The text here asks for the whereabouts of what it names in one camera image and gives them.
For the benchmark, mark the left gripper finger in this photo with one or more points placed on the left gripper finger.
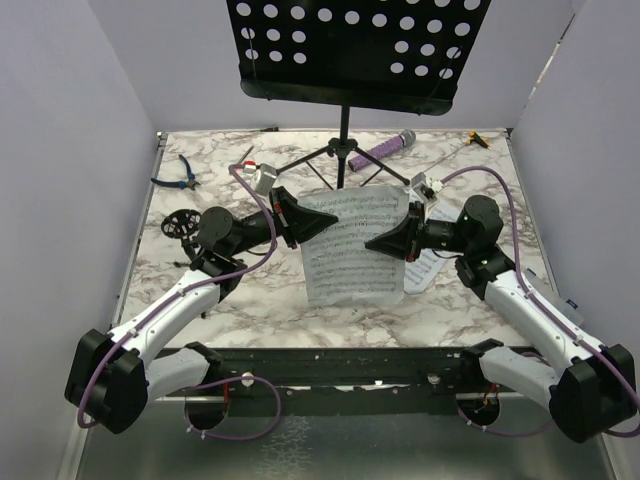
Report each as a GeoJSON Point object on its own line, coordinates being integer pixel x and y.
{"type": "Point", "coordinates": [310, 223]}
{"type": "Point", "coordinates": [284, 210]}

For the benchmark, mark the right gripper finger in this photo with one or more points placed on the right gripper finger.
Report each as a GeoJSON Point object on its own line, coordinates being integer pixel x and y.
{"type": "Point", "coordinates": [398, 243]}
{"type": "Point", "coordinates": [416, 216]}

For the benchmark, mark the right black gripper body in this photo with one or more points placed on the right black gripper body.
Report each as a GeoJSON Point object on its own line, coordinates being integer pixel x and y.
{"type": "Point", "coordinates": [443, 235]}

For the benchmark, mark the sheet music page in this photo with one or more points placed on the sheet music page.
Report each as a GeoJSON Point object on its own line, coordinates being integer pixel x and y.
{"type": "Point", "coordinates": [421, 273]}
{"type": "Point", "coordinates": [338, 269]}

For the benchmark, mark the black perforated music stand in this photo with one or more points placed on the black perforated music stand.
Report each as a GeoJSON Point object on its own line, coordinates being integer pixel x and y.
{"type": "Point", "coordinates": [400, 56]}

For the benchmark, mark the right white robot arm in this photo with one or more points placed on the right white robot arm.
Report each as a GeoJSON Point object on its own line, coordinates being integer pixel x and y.
{"type": "Point", "coordinates": [587, 387]}

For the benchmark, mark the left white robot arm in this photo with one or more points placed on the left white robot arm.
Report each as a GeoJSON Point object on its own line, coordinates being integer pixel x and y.
{"type": "Point", "coordinates": [115, 375]}

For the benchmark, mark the orange grey pen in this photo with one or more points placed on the orange grey pen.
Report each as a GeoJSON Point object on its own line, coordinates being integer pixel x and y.
{"type": "Point", "coordinates": [245, 155]}

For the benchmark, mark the small black microphone tripod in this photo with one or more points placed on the small black microphone tripod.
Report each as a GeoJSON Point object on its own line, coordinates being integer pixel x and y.
{"type": "Point", "coordinates": [183, 225]}

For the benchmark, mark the purple glitter microphone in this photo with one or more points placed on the purple glitter microphone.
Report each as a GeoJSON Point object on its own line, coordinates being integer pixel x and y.
{"type": "Point", "coordinates": [404, 139]}

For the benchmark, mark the thin metal conductor baton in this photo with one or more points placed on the thin metal conductor baton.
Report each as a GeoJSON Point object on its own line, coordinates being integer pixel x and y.
{"type": "Point", "coordinates": [447, 158]}

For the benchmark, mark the clear plastic bag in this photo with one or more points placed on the clear plastic bag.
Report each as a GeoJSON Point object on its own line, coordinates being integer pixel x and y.
{"type": "Point", "coordinates": [566, 306]}

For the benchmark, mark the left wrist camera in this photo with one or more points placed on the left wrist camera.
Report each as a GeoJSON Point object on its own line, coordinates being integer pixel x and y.
{"type": "Point", "coordinates": [262, 177]}

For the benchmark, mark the yellow handled screwdriver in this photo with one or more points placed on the yellow handled screwdriver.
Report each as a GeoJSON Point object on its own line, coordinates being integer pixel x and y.
{"type": "Point", "coordinates": [475, 138]}

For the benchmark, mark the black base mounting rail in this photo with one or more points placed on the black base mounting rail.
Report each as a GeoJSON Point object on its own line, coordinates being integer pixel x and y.
{"type": "Point", "coordinates": [338, 382]}

